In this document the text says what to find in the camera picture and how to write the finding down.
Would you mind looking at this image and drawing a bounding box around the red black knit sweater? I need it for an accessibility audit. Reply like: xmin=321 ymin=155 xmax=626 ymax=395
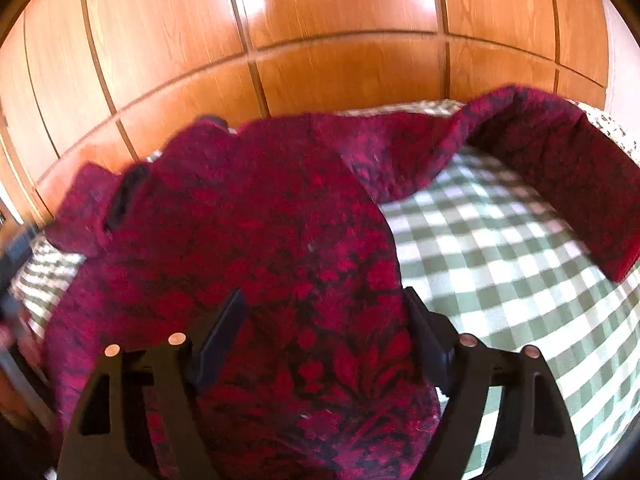
xmin=43 ymin=87 xmax=639 ymax=479

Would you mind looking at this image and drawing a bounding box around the green white checkered bedspread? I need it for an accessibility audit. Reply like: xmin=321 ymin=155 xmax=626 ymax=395
xmin=10 ymin=97 xmax=640 ymax=480

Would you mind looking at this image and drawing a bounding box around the wooden panelled wardrobe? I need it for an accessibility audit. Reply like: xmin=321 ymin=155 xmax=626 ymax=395
xmin=1 ymin=0 xmax=611 ymax=222

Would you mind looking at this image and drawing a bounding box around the floral pillow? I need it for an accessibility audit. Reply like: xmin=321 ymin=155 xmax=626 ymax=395
xmin=573 ymin=101 xmax=640 ymax=165

